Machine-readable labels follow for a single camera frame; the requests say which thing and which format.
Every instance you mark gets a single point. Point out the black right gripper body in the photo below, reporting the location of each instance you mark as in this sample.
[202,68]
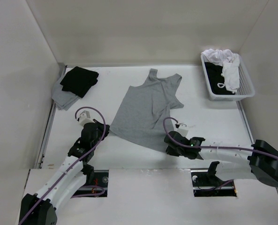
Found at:
[175,152]

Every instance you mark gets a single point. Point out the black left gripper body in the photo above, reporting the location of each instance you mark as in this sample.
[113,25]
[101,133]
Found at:
[100,131]

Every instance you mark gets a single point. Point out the grey tank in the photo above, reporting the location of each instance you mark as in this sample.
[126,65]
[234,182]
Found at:
[63,99]
[140,116]

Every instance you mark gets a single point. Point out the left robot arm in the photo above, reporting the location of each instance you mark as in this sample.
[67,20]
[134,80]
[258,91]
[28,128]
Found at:
[42,207]

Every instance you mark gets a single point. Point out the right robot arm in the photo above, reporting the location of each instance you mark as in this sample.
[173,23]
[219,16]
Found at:
[260,162]

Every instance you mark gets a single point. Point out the folded grey tank top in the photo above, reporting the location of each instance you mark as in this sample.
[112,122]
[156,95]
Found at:
[63,99]

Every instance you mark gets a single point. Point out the folded black tank top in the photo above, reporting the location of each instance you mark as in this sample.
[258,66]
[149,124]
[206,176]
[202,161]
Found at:
[79,80]

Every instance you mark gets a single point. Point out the black tank top in basket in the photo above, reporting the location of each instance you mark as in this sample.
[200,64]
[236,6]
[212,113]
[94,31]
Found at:
[217,81]

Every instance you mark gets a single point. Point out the white tank top in basket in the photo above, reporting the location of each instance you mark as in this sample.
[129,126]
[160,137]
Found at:
[230,62]

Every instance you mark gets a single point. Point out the white plastic laundry basket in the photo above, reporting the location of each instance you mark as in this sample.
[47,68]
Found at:
[246,89]

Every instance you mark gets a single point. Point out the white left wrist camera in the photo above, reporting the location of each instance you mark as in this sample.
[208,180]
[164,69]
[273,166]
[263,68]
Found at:
[84,118]

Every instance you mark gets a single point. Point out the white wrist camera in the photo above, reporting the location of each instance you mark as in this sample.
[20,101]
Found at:
[84,118]
[182,129]

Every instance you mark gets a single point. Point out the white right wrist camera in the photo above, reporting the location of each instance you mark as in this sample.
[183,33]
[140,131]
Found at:
[182,129]

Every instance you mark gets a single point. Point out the left metal table rail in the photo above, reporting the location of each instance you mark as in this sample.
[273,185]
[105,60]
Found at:
[46,133]

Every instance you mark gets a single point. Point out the metal table rail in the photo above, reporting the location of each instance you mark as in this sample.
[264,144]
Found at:
[245,121]
[46,133]

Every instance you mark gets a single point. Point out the right metal table rail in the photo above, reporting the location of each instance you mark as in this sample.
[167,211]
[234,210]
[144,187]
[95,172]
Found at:
[245,121]

